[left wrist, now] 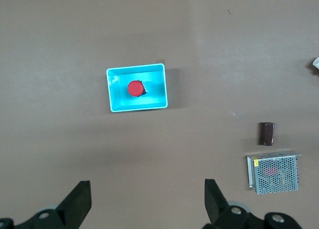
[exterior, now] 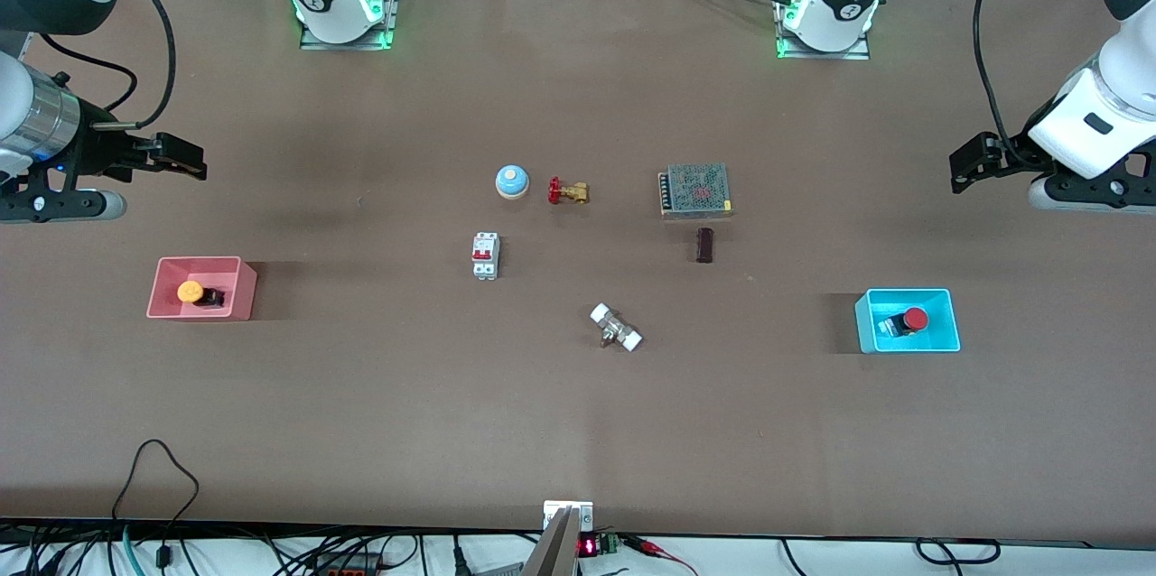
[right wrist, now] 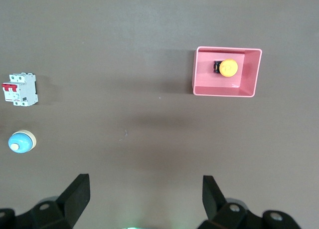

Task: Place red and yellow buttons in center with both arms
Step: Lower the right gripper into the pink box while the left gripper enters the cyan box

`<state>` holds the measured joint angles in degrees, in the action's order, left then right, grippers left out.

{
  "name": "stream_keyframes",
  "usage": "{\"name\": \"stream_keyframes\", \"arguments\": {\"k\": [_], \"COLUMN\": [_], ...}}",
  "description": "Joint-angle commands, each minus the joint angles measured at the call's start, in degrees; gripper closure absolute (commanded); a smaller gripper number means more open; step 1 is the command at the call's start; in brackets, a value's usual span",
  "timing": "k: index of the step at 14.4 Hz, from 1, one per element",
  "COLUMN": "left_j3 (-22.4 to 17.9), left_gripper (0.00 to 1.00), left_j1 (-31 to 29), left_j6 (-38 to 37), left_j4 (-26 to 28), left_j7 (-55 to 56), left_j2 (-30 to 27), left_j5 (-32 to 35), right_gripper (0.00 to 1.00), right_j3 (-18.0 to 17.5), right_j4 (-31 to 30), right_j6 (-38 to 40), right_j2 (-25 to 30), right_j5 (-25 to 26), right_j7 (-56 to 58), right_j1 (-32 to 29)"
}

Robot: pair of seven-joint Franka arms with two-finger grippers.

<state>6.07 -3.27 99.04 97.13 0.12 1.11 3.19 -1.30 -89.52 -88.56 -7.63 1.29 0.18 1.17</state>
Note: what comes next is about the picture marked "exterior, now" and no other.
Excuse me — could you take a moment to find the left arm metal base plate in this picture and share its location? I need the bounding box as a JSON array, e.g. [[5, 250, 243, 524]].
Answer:
[[775, 0, 872, 60]]

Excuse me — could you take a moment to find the red clip lead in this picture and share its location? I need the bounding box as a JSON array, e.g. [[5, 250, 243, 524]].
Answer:
[[623, 534, 698, 576]]

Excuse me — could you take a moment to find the cyan plastic bin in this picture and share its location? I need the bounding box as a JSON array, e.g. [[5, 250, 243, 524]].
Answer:
[[854, 288, 961, 354]]

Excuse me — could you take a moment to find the pink plastic bin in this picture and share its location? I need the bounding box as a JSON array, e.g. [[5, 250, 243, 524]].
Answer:
[[146, 256, 257, 321]]

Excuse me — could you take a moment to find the metal mesh power supply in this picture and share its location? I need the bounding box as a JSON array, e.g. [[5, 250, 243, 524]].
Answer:
[[657, 163, 734, 220]]

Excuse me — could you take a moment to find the red push button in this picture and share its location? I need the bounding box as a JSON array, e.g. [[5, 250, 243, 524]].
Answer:
[[881, 307, 929, 339]]

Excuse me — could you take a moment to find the long black right arm cable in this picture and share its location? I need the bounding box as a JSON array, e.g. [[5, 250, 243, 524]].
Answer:
[[98, 0, 178, 131]]

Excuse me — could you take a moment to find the yellow push button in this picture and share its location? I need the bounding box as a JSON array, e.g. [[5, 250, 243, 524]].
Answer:
[[177, 280, 227, 310]]

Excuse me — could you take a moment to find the black coiled cable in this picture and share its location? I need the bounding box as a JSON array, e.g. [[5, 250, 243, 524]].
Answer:
[[915, 538, 1002, 566]]

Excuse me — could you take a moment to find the white capped pipe fitting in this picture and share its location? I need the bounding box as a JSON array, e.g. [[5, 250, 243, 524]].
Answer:
[[590, 303, 644, 353]]

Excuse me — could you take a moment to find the grey metal bar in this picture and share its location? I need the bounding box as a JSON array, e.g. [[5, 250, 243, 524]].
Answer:
[[522, 507, 580, 576]]

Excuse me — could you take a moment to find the white circuit breaker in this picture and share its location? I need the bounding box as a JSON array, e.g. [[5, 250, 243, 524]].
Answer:
[[471, 232, 500, 281]]

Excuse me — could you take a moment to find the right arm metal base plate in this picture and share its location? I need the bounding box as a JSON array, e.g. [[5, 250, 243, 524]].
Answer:
[[300, 0, 404, 51]]

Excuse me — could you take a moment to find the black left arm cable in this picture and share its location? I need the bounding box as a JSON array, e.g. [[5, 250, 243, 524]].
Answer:
[[973, 0, 1041, 164]]

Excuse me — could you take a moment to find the short black right arm cable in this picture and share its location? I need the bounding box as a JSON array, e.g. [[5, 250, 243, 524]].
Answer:
[[41, 33, 138, 112]]

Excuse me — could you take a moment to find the white mounting bracket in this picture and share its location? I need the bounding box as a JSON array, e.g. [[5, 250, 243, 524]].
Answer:
[[543, 500, 595, 534]]

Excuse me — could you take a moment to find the orange connector block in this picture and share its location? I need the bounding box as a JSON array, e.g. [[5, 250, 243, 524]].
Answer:
[[307, 555, 382, 576]]

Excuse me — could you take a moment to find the thin black looped cable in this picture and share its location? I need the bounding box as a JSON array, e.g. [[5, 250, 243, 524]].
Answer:
[[112, 440, 200, 570]]

